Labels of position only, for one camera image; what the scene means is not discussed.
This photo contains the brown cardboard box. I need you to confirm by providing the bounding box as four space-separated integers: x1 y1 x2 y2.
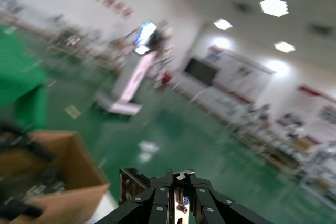
0 129 111 224

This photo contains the black wall screen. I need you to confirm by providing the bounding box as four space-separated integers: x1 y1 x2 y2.
183 57 219 87

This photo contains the hexagonal white ceiling light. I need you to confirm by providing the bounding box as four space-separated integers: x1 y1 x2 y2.
259 0 290 18
213 18 234 31
274 40 297 54

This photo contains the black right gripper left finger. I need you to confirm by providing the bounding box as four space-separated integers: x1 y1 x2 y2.
96 169 174 224

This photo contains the white red-trimmed notice board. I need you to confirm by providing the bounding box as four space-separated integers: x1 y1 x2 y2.
296 84 336 137
207 45 277 104

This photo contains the graphics card with metal bracket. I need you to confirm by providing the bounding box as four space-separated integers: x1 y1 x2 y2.
119 167 196 224

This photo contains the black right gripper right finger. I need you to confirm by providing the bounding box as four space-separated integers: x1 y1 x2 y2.
183 173 275 224

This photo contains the shiny antistatic bag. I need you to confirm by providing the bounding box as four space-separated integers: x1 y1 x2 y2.
0 167 68 205

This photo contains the white floor kiosk stand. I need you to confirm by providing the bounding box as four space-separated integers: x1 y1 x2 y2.
93 20 160 116

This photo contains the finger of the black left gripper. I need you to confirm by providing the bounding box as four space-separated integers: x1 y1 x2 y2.
0 121 57 162
0 198 44 222

